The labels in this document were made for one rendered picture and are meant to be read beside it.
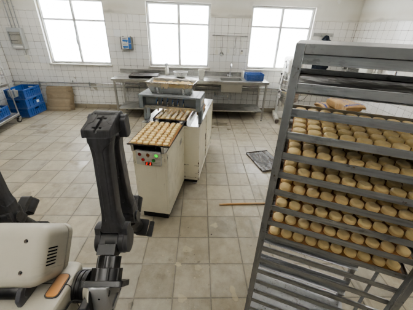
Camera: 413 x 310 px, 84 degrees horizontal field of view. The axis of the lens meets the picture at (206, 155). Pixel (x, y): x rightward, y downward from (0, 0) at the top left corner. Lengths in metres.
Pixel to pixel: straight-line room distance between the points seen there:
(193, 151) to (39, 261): 2.34
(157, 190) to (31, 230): 1.78
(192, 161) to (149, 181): 0.76
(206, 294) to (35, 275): 1.57
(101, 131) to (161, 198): 1.87
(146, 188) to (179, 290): 0.98
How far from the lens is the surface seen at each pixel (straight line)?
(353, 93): 0.91
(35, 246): 0.75
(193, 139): 2.81
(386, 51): 0.87
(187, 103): 2.76
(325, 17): 6.48
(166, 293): 2.16
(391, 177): 1.05
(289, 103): 0.87
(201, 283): 2.19
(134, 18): 6.03
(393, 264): 1.39
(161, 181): 2.35
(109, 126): 0.67
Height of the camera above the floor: 1.84
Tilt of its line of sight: 28 degrees down
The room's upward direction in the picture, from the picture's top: 2 degrees clockwise
